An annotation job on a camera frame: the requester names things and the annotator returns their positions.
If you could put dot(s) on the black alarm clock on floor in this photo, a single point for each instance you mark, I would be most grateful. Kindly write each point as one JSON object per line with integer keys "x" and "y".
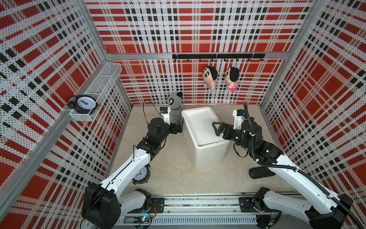
{"x": 143, "y": 176}

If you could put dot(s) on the plush doll pink shorts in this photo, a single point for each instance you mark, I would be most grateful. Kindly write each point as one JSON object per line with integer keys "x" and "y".
{"x": 231, "y": 77}

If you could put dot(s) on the plush doll blue shorts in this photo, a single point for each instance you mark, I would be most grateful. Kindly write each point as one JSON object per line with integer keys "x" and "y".
{"x": 210, "y": 75}

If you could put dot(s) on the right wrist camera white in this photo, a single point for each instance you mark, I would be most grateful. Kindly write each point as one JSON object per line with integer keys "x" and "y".
{"x": 239, "y": 117}

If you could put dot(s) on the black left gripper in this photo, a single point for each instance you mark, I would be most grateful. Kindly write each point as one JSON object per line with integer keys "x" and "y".
{"x": 174, "y": 130}

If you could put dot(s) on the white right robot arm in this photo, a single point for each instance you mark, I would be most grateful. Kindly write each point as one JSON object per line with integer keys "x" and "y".
{"x": 322, "y": 207}

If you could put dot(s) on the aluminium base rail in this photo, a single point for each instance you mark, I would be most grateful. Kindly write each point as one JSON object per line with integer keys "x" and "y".
{"x": 233, "y": 209}

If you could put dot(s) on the white wire wall basket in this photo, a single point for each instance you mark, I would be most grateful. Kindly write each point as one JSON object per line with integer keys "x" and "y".
{"x": 99, "y": 88}

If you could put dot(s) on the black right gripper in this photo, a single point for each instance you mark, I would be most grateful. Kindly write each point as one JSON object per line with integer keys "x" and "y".
{"x": 224, "y": 126}

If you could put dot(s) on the small circuit board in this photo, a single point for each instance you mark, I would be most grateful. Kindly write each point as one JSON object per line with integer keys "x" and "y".
{"x": 136, "y": 219}

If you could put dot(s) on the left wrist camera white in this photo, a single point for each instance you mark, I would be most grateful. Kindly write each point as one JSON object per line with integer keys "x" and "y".
{"x": 165, "y": 114}

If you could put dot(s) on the black cylinder on floor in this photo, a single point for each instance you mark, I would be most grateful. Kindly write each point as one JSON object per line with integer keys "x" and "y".
{"x": 260, "y": 172}

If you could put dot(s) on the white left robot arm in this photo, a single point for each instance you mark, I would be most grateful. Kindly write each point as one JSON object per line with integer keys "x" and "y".
{"x": 104, "y": 202}

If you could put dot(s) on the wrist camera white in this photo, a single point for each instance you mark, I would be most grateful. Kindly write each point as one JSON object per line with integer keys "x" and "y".
{"x": 239, "y": 117}
{"x": 165, "y": 114}

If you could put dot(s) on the white plastic drawer cabinet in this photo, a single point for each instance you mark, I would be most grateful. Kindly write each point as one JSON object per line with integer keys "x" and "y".
{"x": 205, "y": 148}

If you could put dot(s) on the black alarm clock in basket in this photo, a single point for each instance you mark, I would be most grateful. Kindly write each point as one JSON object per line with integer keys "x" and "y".
{"x": 82, "y": 104}

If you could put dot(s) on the grey plush animal toy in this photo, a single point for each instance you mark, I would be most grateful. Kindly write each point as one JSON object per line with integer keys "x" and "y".
{"x": 175, "y": 102}

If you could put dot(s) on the black wall hook rail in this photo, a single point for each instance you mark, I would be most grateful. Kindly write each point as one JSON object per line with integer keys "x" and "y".
{"x": 248, "y": 56}

